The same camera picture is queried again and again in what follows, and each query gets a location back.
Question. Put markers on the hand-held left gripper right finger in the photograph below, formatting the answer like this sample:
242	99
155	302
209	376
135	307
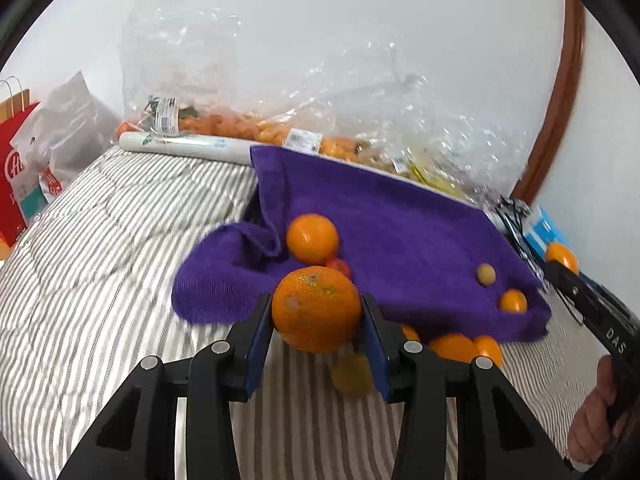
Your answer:
375	350

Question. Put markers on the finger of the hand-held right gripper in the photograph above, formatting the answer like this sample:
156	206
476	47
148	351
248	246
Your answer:
565	280

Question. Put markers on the striped mattress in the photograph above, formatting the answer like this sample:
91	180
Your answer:
125	260

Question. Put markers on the wooden slatted chair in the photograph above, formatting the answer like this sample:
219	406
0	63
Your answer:
17	102

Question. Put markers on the white paper roll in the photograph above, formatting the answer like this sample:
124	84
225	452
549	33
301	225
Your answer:
190	147

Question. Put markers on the brown wooden door frame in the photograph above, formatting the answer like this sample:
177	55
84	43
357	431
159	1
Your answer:
560	110

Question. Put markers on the clear bag of tangerines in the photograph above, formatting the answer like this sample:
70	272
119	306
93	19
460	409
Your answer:
180	60
330	110

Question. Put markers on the white plastic bag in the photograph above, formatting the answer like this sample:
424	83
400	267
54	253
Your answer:
75	125

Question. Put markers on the red paper bag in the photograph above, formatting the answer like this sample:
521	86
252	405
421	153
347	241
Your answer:
10	160

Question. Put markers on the red cherry tomato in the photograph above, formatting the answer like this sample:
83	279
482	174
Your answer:
340	266

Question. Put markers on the small orange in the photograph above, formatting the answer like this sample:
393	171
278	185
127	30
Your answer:
513	301

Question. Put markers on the person's right hand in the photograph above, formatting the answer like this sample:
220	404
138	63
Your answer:
590	425

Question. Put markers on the blue tissue box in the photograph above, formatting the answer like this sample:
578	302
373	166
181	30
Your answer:
542	232

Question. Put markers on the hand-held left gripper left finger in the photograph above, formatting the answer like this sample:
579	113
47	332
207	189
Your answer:
257	350

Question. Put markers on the purple towel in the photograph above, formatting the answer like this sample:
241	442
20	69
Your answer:
400	240

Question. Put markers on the small green fruit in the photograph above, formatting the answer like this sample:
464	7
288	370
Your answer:
351	376
485	275

